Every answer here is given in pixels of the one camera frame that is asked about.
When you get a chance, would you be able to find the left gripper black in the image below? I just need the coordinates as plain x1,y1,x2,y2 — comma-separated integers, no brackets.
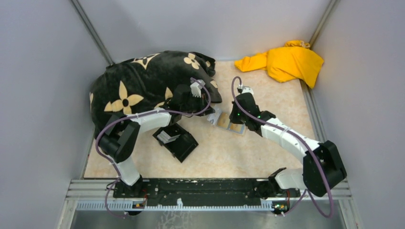
181,93,215,117

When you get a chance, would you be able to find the gold VIP credit card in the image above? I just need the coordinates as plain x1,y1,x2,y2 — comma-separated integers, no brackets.
216,112,230,129

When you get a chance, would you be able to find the beige card holder wallet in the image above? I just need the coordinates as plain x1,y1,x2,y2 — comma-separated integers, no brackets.
215,112,245,135

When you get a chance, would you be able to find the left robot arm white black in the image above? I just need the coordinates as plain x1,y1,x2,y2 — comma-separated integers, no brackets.
96,79,211,198

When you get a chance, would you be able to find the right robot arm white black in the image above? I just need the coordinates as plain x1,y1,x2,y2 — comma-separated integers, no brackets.
229,93,347,197

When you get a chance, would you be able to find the black card tray box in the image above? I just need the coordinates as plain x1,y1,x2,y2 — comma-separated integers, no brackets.
153,124,199,163

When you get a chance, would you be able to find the black floral plush pillow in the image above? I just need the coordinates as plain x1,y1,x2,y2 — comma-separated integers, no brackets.
89,51,222,136

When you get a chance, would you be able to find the yellow cloth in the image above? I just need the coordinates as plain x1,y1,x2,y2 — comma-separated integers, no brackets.
234,40,324,89

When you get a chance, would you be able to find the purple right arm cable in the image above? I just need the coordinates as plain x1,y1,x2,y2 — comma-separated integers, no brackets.
231,76,334,219

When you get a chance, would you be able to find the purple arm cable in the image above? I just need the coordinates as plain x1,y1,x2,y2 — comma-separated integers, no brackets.
95,77,212,219
231,76,334,219

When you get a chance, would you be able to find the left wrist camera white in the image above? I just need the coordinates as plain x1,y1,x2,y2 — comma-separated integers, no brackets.
190,79,205,98

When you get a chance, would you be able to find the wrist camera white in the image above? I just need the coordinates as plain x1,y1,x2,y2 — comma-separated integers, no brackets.
237,85,254,95
190,79,205,98

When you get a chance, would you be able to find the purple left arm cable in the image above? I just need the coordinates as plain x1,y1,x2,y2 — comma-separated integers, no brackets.
95,77,212,219

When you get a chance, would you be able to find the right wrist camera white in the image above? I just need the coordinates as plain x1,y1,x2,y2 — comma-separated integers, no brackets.
237,85,254,95

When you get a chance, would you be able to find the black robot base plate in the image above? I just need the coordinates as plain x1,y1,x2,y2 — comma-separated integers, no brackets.
112,178,301,214

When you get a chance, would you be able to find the white toothed cable strip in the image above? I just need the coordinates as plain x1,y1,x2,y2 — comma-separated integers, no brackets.
76,198,274,211

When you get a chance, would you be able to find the aluminium front rail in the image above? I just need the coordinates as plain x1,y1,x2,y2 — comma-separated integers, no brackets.
64,177,352,200

